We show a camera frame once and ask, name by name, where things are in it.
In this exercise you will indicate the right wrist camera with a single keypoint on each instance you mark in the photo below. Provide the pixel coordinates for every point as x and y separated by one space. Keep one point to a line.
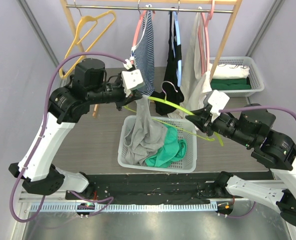
218 100

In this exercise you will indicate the grey tank top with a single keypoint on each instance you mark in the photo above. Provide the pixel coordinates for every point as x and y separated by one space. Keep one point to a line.
147 136

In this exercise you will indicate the light blue hanger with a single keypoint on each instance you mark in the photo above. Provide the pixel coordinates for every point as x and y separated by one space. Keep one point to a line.
176 44

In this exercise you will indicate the light pink hanger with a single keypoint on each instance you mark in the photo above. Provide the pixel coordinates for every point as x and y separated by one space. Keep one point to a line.
203 38

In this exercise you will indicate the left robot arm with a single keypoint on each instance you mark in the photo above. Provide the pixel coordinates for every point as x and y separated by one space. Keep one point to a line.
88 86

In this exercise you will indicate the white tank top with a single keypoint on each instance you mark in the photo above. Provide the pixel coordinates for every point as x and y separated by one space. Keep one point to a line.
194 85

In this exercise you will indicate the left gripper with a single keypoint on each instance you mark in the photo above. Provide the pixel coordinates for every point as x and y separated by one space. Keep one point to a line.
135 95

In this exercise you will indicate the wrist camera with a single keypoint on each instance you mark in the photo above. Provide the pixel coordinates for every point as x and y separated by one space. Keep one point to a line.
132 80
218 100

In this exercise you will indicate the green tank top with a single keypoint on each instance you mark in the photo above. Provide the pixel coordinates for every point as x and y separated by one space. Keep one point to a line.
173 150

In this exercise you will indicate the black tank top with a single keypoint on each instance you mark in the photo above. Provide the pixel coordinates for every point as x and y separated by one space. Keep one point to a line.
170 90

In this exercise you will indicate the folded white cloth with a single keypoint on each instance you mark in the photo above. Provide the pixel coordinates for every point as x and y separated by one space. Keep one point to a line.
231 71

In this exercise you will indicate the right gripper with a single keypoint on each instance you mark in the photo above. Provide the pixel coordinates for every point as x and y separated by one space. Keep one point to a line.
208 122

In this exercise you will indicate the lime green hanger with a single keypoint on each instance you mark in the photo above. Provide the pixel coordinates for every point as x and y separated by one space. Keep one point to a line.
176 115

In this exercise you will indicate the wooden clothes rack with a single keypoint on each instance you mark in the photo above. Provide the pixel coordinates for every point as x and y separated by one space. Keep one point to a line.
221 6

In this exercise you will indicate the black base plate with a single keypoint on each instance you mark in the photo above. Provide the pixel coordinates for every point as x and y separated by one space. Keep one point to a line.
155 188

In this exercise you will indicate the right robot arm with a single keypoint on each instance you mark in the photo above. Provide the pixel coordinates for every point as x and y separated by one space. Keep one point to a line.
251 127

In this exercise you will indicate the white slotted cable duct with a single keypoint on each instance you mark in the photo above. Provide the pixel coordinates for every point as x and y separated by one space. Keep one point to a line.
81 207

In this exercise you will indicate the blue striped tank top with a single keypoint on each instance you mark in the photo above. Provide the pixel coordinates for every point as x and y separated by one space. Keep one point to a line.
143 54

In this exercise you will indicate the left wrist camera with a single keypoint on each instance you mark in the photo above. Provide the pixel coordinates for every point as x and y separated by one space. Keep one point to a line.
132 80

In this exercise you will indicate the folded green cloth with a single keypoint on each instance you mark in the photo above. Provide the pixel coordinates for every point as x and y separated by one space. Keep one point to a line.
230 84

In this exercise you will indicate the yellow hanger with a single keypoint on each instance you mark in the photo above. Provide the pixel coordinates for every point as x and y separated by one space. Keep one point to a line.
89 30

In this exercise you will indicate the white basket with clothes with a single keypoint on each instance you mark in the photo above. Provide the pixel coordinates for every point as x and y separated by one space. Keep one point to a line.
254 76

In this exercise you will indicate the white empty basket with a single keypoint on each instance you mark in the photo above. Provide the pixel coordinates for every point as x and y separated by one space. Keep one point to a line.
186 165

